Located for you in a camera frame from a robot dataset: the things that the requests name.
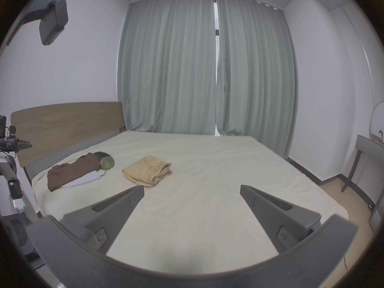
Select brown garment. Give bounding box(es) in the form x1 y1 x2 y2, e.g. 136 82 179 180
47 152 100 192

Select grey-green curtain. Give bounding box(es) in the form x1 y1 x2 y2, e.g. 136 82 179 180
214 0 298 158
117 0 218 136

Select tan shorts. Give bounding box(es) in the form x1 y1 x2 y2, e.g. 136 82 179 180
122 155 172 188

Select round white mirror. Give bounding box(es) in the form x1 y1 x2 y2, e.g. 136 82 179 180
370 102 384 140

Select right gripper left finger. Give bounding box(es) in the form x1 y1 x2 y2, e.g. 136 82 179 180
63 185 145 255

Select bed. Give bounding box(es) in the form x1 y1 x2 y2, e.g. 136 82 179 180
10 102 350 277

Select green garment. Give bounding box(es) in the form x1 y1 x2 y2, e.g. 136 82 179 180
100 155 115 170

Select window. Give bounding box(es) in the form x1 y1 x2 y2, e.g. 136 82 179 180
214 1 221 136

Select white garment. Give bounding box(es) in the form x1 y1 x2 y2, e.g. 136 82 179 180
61 170 106 189

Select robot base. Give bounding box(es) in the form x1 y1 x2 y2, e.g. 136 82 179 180
0 197 50 277

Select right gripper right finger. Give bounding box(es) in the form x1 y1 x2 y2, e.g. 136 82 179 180
240 185 321 255

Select grey small table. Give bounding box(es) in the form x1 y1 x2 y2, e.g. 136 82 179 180
341 134 384 192

